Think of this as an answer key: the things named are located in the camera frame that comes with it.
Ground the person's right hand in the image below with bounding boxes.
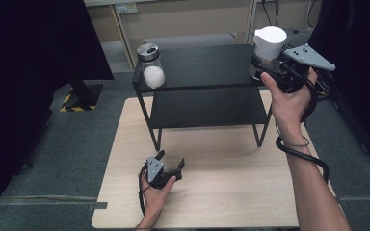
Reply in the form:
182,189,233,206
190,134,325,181
260,67,319,140

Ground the black stand with striped base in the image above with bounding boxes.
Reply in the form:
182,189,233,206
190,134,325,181
59,76,104,114

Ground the metal-lid glass jar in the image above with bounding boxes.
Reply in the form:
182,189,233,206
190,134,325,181
136,42,167,90

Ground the thick black gripper cable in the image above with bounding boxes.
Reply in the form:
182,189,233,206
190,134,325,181
275,68,332,185

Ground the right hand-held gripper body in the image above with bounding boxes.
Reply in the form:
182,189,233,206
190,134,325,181
269,42,337,94

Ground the person's left hand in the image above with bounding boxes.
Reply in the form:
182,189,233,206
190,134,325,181
137,170,177,223

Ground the white cup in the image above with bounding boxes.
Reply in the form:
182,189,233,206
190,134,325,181
249,25,288,81

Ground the black power cable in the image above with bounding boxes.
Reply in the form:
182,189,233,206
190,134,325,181
273,0,281,27
260,0,274,27
305,0,320,30

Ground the white framed workbench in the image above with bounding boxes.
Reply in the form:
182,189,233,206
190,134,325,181
83,0,258,70

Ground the black curtain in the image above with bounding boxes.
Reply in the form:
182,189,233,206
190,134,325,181
0,0,116,224
307,0,370,159

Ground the white wall socket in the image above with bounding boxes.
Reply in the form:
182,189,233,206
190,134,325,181
115,2,140,15

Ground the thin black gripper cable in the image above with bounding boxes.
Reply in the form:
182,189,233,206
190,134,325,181
137,165,152,217

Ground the black metal shelf rack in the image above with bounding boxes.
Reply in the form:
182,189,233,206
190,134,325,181
131,43,274,152

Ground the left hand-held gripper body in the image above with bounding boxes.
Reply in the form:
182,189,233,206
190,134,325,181
145,155,178,190

